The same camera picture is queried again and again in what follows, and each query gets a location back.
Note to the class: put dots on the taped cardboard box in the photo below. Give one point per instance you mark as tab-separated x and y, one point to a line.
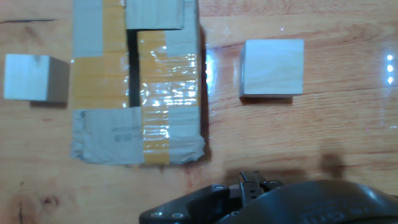
102	84

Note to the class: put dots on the plain wooden cube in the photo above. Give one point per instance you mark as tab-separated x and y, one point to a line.
273	67

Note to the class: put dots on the wooden cube with dark knot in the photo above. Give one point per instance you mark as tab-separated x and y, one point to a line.
26	76

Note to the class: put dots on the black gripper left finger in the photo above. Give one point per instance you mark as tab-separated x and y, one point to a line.
199	202

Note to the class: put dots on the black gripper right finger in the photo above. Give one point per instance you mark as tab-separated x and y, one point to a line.
259	188

